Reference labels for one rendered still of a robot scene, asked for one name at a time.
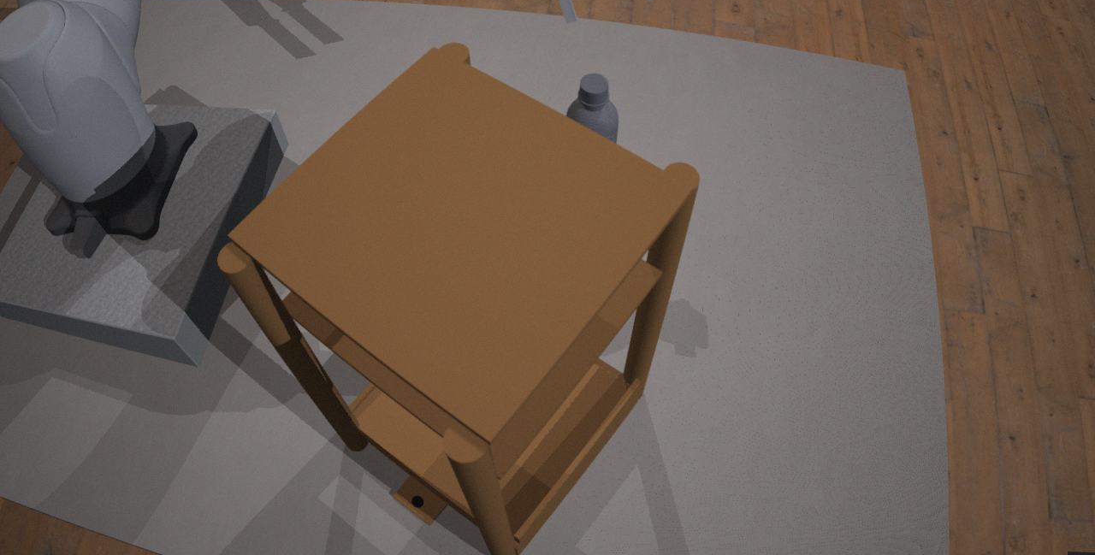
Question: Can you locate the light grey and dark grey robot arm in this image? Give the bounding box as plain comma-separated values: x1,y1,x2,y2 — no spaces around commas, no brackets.
0,0,198,258

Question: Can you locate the grey bottle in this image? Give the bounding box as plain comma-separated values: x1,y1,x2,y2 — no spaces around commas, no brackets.
566,74,619,143

